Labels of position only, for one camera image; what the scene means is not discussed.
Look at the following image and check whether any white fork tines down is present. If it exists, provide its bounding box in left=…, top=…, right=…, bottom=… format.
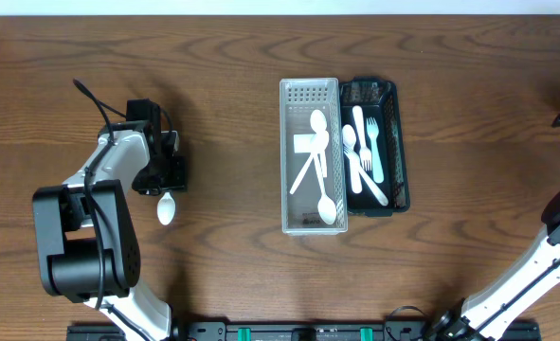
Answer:
left=352, top=105, right=372, bottom=171

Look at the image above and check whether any clear plastic basket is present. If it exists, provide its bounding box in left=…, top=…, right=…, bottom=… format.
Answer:
left=280, top=78, right=348, bottom=235

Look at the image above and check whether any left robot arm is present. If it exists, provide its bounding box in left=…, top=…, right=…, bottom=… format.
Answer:
left=32, top=119, right=185, bottom=340

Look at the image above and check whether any white spoon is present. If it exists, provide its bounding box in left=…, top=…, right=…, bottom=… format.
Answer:
left=342, top=124, right=362, bottom=194
left=156, top=191, right=176, bottom=225
left=290, top=131, right=330, bottom=194
left=314, top=153, right=337, bottom=224
left=310, top=109, right=328, bottom=178

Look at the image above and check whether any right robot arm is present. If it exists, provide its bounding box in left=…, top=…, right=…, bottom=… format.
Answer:
left=423, top=191, right=560, bottom=340

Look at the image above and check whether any white label in clear basket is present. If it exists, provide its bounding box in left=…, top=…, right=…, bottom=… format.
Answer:
left=293, top=134, right=316, bottom=153

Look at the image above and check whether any black plastic basket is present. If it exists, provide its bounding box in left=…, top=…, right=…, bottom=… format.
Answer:
left=339, top=77, right=410, bottom=217

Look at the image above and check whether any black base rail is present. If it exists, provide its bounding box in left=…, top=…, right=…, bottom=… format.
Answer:
left=65, top=319, right=542, bottom=341

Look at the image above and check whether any white fork long handle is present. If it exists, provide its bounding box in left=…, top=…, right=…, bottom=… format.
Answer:
left=366, top=117, right=385, bottom=184

